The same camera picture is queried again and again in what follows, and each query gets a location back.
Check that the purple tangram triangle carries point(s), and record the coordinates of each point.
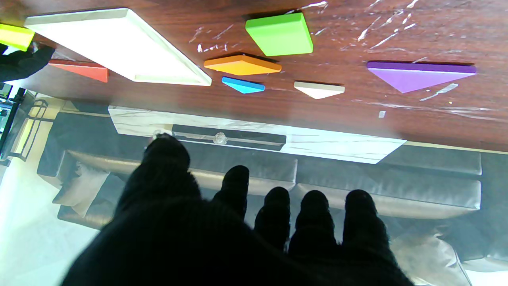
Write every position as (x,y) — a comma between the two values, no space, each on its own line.
(412,76)

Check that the thin metal side table frame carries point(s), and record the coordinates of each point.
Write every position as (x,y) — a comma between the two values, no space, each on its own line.
(18,119)

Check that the large red tangram triangle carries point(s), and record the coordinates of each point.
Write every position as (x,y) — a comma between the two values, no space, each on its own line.
(87,70)

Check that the clear glass ball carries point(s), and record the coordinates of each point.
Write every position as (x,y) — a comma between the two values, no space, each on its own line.
(220,138)

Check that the long black decorative tray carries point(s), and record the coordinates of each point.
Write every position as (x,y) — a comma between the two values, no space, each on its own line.
(254,139)

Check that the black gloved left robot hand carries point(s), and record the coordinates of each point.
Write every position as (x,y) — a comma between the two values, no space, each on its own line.
(178,238)

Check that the orange tangram parallelogram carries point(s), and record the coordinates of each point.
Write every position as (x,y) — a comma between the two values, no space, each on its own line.
(242,65)

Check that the dark brown leather sofa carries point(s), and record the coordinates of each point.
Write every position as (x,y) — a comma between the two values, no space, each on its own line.
(377,190)

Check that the small blue tangram triangle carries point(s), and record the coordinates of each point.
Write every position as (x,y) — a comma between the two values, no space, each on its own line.
(243,85)

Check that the brown sofa cushion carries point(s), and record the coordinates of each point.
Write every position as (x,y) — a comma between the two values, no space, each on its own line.
(79,190)
(428,258)

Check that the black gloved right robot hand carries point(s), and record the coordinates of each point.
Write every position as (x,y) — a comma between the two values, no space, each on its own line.
(20,63)

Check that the square wooden puzzle tray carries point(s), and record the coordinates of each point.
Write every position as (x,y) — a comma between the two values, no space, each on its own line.
(119,47)

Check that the large yellow tangram triangle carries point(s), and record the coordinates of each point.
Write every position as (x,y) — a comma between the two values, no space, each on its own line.
(14,36)

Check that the small cream tangram triangle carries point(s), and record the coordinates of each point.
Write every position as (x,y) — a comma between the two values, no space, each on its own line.
(318,89)

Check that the green tangram square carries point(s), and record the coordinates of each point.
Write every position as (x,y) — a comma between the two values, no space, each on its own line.
(279,35)

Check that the marble coffee table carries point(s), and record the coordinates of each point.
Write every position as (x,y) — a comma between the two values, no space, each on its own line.
(337,145)

